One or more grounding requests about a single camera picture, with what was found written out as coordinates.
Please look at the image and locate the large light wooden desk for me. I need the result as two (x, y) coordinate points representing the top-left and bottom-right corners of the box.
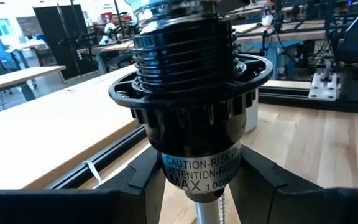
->
(0, 63), (146, 191)

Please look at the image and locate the black partition panel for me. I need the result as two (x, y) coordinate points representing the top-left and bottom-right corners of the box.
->
(32, 2), (99, 80)

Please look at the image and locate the black lamp socket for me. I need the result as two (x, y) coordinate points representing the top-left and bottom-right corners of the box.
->
(108, 0), (274, 224)

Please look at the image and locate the white zip tie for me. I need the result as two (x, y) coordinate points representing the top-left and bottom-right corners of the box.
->
(83, 159), (103, 185)

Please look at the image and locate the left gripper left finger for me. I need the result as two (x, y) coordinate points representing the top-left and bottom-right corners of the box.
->
(0, 145), (167, 224)

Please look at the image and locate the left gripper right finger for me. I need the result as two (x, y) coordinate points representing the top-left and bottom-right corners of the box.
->
(227, 144), (358, 224)

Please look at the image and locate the person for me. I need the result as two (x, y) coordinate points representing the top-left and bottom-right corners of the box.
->
(99, 13), (121, 45)

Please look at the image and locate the white mounting bracket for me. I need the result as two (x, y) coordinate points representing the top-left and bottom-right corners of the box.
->
(308, 71), (342, 102)

